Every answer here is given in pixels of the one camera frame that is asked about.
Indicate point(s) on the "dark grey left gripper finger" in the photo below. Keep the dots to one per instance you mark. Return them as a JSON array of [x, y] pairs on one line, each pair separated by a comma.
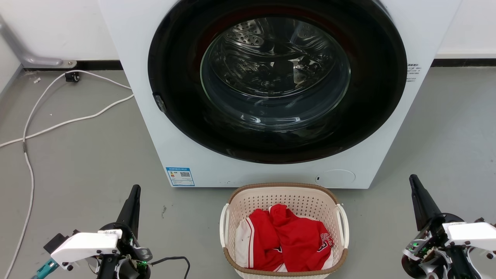
[[131, 211]]

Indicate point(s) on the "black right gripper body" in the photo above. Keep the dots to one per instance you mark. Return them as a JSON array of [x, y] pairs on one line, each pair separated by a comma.
[[434, 248]]

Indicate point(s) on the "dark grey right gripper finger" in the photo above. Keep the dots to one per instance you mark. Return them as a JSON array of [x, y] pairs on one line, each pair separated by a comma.
[[423, 205]]

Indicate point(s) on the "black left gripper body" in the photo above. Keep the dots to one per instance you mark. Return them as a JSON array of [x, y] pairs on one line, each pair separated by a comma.
[[133, 255]]

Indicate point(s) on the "beige perforated laundry basket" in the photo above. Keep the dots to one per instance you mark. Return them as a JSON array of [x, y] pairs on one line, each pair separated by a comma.
[[294, 200]]

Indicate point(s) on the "blue energy label sticker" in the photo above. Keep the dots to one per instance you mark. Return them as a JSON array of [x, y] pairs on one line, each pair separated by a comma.
[[180, 176]]

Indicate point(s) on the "white front-load washing machine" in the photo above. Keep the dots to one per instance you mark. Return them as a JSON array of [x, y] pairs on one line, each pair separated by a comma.
[[147, 128]]

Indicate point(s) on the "round white filter cover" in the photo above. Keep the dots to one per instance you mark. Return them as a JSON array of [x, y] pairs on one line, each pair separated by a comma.
[[335, 177]]

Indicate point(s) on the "red and white jersey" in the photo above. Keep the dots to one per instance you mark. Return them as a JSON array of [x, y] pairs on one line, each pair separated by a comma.
[[298, 240]]

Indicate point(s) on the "small text warning sticker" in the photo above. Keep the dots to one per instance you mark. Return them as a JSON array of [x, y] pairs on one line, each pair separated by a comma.
[[414, 73]]

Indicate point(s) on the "small black floor caster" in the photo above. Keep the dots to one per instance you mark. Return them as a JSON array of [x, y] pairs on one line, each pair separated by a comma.
[[72, 76]]

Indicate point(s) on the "black baseboard strip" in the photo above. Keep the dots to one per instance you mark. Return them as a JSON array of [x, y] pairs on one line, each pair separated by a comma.
[[465, 62], [97, 65]]

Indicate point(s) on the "black round washer door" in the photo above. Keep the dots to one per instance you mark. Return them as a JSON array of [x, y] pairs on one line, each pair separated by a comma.
[[174, 58]]

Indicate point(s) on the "stainless steel washer drum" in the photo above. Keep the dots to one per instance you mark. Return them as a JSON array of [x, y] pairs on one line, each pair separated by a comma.
[[252, 38]]

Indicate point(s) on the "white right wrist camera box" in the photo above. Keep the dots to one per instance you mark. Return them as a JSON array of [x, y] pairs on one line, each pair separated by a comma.
[[474, 234]]

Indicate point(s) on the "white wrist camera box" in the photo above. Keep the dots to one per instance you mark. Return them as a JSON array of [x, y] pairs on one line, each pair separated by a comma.
[[474, 234], [85, 246]]

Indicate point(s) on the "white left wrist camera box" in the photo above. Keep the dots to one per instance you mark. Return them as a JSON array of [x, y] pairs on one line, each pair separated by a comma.
[[85, 246]]

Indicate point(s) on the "grey wall pipe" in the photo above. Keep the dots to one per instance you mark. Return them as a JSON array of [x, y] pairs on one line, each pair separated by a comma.
[[23, 54]]

